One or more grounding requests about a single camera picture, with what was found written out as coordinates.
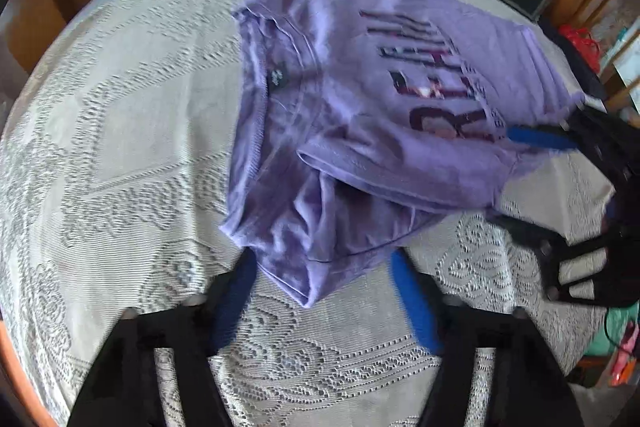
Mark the white lace tablecloth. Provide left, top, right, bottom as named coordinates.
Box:
left=0, top=0, right=616, bottom=427

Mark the black knit garment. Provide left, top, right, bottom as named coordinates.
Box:
left=538, top=16, right=608, bottom=101

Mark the red plastic bag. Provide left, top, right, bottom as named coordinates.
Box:
left=558, top=24, right=601, bottom=75

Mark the purple t-shirt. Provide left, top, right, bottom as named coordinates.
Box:
left=222, top=0, right=584, bottom=308

